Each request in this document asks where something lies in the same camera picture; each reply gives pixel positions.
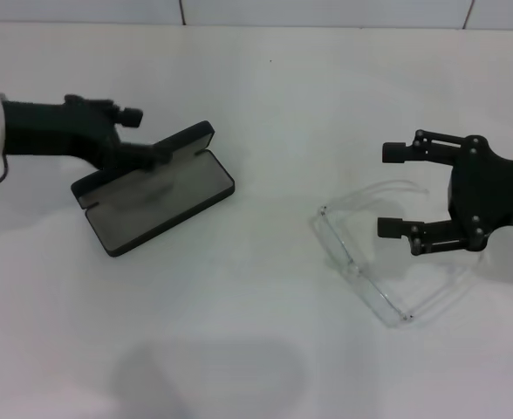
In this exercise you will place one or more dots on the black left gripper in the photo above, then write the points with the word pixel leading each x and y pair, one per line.
pixel 56 131

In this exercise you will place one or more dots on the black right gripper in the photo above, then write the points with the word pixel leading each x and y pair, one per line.
pixel 487 192

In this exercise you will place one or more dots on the black glasses case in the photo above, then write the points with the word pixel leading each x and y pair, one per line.
pixel 165 205

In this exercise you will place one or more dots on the clear white glasses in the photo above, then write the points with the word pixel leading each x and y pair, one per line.
pixel 361 271

